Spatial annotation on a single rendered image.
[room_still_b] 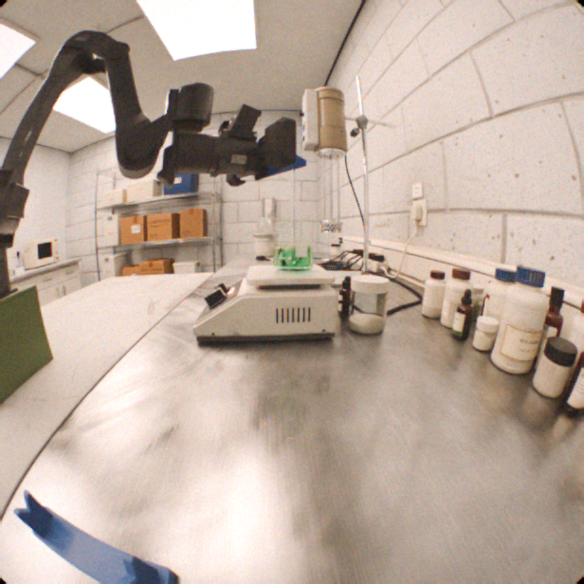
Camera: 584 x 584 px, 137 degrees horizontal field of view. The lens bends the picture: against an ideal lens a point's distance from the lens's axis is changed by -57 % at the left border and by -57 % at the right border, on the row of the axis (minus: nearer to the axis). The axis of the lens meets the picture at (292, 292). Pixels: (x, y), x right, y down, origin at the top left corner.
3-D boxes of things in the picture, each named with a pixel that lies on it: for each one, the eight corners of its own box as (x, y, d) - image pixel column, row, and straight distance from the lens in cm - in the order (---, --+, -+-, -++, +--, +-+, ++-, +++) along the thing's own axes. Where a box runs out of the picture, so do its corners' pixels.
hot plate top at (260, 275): (245, 286, 34) (245, 279, 34) (249, 270, 45) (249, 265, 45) (337, 283, 35) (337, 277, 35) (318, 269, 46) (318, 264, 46)
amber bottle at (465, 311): (465, 333, 46) (472, 286, 44) (470, 340, 44) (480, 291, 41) (448, 332, 45) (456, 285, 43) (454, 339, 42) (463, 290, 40)
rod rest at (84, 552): (40, 538, 22) (5, 509, 20) (52, 511, 22) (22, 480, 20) (172, 611, 16) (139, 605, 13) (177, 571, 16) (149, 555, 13)
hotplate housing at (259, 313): (193, 344, 37) (187, 288, 35) (209, 314, 49) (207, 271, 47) (352, 338, 38) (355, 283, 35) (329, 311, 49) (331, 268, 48)
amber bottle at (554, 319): (550, 356, 47) (566, 288, 45) (552, 368, 43) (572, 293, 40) (529, 351, 46) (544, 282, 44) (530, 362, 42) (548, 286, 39)
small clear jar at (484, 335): (467, 346, 41) (473, 319, 40) (477, 339, 44) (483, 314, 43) (487, 355, 40) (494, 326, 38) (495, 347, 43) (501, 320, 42)
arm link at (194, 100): (122, 160, 31) (138, 77, 37) (124, 175, 39) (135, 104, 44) (215, 158, 33) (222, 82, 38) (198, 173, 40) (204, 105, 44)
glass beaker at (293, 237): (319, 271, 41) (320, 217, 41) (305, 278, 35) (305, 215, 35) (280, 268, 44) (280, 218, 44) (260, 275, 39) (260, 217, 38)
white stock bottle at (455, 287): (469, 323, 51) (478, 270, 49) (464, 332, 46) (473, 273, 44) (445, 318, 52) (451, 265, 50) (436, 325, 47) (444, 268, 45)
